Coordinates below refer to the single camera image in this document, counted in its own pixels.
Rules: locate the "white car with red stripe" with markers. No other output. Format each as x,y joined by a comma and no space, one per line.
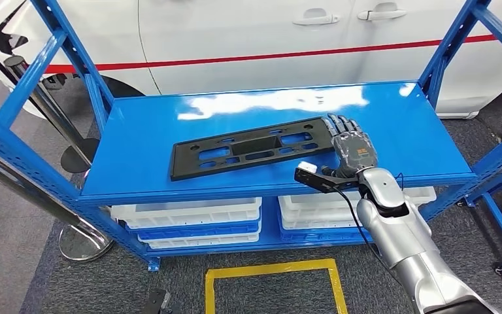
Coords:
233,34

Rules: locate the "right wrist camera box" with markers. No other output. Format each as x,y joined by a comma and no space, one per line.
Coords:
307,167

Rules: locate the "blue metal shelf rack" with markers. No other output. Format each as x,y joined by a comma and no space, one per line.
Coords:
407,130

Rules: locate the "blue wheeled metal cart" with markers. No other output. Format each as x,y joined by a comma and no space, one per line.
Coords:
500,232

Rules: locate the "large white plastic bin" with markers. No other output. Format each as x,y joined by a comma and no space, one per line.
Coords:
186,219
422,195

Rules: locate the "chrome stanchion post, black base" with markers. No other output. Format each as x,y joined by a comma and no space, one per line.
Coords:
80,158

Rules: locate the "black plastic plate bracket part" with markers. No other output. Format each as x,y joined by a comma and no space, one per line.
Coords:
186,167

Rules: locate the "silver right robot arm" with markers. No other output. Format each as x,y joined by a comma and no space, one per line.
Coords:
398,238

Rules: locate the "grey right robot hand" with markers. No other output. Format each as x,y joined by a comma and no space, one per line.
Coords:
355,149

